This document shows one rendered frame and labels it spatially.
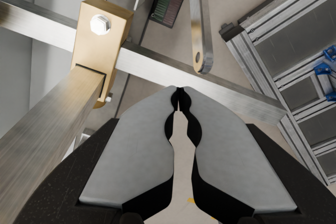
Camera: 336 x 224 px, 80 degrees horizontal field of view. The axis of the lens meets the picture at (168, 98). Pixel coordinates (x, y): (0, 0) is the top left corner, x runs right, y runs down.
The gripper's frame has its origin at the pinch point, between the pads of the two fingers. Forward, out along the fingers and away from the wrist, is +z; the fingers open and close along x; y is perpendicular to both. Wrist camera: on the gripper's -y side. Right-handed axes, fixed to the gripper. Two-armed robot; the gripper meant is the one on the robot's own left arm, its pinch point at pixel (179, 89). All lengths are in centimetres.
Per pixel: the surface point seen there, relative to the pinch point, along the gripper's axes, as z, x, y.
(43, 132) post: 0.5, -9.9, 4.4
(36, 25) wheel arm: 12.8, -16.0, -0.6
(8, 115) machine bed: 28, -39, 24
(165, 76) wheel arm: 12.8, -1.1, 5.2
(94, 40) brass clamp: 11.8, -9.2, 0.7
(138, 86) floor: 98, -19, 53
